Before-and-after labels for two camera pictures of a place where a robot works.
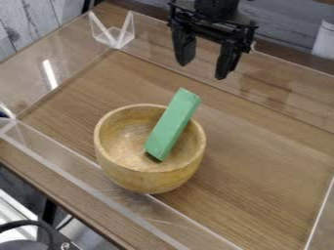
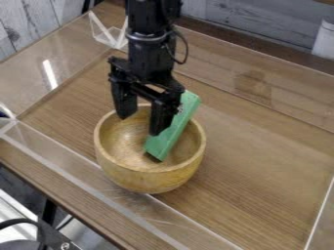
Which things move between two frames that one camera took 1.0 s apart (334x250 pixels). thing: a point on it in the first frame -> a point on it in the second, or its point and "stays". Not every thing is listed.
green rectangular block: (176, 117) stays
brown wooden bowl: (122, 134) stays
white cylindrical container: (323, 40) stays
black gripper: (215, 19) -> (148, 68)
